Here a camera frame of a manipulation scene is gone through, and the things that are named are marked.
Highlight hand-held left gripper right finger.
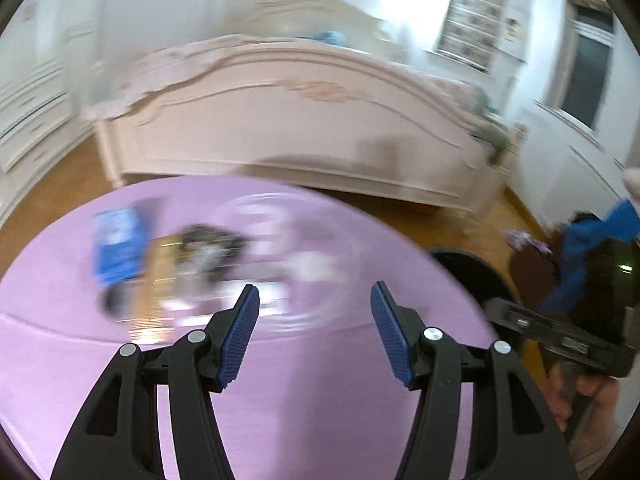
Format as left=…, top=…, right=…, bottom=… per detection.
left=370, top=281, right=578, bottom=480

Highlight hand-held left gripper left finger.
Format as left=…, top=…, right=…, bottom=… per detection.
left=50, top=284, right=261, bottom=480

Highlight black trash bin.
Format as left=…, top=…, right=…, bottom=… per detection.
left=427, top=247, right=523, bottom=356

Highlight person's right hand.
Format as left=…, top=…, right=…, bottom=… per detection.
left=545, top=360, right=623, bottom=433

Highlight brown chair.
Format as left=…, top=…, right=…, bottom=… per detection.
left=507, top=247, right=566, bottom=311

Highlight purple tablecloth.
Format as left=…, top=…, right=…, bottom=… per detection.
left=0, top=175, right=501, bottom=480

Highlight blue cloth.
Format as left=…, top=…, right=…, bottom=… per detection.
left=540, top=197, right=640, bottom=313

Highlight dark grey wrapper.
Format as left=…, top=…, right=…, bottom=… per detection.
left=172, top=225, right=248, bottom=301

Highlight brown cardboard box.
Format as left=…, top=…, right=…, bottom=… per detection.
left=132, top=232, right=181, bottom=331

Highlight purple floral cloth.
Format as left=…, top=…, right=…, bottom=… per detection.
left=505, top=229, right=553, bottom=253

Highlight white radiator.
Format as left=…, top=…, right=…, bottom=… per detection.
left=535, top=145, right=628, bottom=231

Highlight blue packet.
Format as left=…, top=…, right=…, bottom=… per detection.
left=92, top=205, right=151, bottom=283

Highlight white wooden bed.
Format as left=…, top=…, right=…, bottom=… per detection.
left=87, top=0, right=526, bottom=221

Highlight grey-green garment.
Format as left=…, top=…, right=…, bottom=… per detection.
left=472, top=122, right=516, bottom=166

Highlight white framed window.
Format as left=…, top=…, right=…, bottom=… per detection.
left=547, top=0, right=617, bottom=136

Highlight white wardrobe with drawers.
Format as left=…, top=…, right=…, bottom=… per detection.
left=0, top=0, right=108, bottom=226

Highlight blue plush toy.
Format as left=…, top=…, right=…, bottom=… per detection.
left=310, top=30, right=347, bottom=47

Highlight floral window blind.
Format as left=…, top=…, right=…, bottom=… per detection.
left=435, top=0, right=512, bottom=72

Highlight wall poster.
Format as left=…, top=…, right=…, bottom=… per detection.
left=505, top=0, right=531, bottom=61

